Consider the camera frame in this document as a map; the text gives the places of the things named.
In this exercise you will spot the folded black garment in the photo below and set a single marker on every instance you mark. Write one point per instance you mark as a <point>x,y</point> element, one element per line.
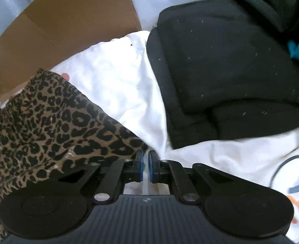
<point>220,75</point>

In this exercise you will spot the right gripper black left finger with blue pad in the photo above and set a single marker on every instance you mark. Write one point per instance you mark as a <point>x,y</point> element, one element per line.
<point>115,177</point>

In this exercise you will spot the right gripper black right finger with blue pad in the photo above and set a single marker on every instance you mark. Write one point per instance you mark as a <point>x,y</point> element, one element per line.
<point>175,176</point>

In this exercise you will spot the leopard print skirt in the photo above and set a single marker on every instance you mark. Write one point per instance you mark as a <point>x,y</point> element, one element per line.
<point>50,128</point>

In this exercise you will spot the person's bare hand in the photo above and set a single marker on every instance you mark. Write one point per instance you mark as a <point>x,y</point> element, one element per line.
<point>65,76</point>

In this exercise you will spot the brown cardboard sheet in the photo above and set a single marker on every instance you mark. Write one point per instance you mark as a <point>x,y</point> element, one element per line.
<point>49,31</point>

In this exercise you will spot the white cartoon print bedsheet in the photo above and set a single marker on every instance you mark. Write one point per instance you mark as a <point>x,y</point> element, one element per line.
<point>118,77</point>

